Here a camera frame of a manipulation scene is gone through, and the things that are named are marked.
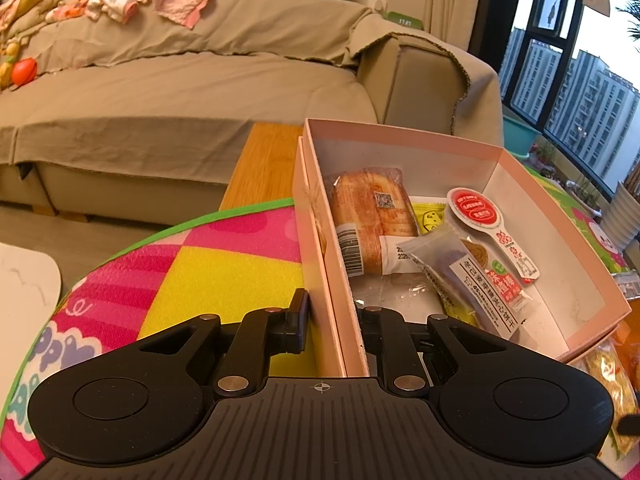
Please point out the colourful cartoon play mat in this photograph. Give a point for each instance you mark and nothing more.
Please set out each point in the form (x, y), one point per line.
(225, 270)

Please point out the yellow plush toy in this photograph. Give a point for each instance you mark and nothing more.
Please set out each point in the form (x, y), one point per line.
(7, 60)

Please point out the red white snack packet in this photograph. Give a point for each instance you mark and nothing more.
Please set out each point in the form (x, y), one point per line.
(502, 282)

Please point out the orange ball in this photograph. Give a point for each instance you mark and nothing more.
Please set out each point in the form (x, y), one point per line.
(25, 70)

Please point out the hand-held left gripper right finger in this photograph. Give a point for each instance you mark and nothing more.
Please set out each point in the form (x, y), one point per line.
(375, 325)

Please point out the beige sofa cover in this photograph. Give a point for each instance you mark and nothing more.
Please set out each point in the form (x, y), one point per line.
(150, 100)

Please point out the floral baby garment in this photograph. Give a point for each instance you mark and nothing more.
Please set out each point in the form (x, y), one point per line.
(112, 2)

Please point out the pink cardboard box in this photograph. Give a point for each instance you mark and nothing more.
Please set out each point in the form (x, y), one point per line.
(550, 220)

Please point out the dark biscuit packet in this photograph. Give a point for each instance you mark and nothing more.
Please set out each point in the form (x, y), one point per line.
(445, 260)

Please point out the black window frame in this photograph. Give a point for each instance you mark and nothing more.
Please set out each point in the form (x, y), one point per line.
(571, 15)

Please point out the teal plastic basin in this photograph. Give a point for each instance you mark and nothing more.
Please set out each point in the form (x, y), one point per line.
(520, 130)

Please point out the beige curtain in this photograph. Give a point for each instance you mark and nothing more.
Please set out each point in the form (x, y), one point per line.
(455, 0)

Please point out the yellow-green snack packet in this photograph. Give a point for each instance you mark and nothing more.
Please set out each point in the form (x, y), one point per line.
(429, 217)

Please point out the long bread loaf packet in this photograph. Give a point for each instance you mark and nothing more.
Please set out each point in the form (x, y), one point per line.
(370, 210)

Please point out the white ribbed planter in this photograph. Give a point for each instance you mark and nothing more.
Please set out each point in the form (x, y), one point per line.
(622, 215)

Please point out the grey snack packet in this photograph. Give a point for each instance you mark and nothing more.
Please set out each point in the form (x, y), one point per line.
(627, 287)

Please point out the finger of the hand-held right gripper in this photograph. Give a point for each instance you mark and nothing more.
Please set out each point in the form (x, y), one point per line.
(631, 424)

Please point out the white wall socket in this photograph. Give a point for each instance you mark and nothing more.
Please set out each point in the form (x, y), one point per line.
(377, 4)

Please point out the yellow pink cloth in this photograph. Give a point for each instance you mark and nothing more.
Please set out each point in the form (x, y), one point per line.
(30, 0)

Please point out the round bun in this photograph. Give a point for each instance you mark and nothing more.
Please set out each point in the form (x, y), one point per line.
(600, 375)

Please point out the red label pastry packet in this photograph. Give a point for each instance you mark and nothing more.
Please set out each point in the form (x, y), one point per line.
(472, 210)

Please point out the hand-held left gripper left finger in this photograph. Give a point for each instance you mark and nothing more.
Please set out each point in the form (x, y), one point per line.
(301, 320)

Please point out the green digital clock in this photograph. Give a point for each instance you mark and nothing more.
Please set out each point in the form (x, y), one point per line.
(406, 20)

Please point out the beige covered sofa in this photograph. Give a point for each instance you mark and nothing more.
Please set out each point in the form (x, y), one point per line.
(415, 85)

